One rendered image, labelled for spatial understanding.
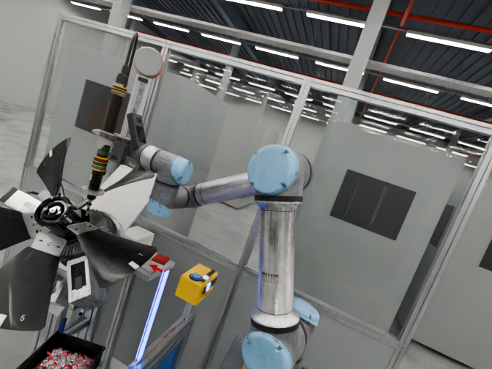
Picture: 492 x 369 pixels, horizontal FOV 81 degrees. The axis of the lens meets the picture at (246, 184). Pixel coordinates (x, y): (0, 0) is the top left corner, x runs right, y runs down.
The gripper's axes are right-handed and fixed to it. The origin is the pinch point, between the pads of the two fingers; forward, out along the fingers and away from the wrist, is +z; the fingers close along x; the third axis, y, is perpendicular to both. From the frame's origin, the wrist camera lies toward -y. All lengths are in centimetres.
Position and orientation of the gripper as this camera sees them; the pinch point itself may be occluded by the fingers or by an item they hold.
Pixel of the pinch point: (102, 130)
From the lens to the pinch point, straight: 108.2
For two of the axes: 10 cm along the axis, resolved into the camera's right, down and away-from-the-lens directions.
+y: -3.3, 9.3, 1.4
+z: -8.9, -3.6, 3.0
